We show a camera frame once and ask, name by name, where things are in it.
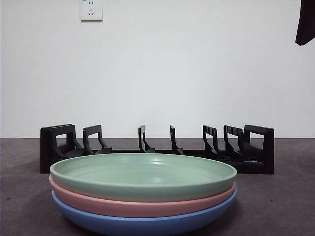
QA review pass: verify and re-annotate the green plate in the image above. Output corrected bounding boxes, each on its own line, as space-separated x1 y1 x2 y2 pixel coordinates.
49 153 238 203

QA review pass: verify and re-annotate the pink plate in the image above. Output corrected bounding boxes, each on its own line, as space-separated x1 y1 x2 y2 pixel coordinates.
49 176 237 218

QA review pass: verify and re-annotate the blue plate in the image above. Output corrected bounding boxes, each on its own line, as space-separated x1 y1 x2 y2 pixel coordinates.
51 185 238 236

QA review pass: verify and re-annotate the black plastic dish rack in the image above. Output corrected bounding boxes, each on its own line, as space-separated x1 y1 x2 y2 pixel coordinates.
40 124 275 175

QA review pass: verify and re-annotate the white wall socket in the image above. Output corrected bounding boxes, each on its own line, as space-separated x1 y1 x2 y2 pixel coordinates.
79 0 103 22

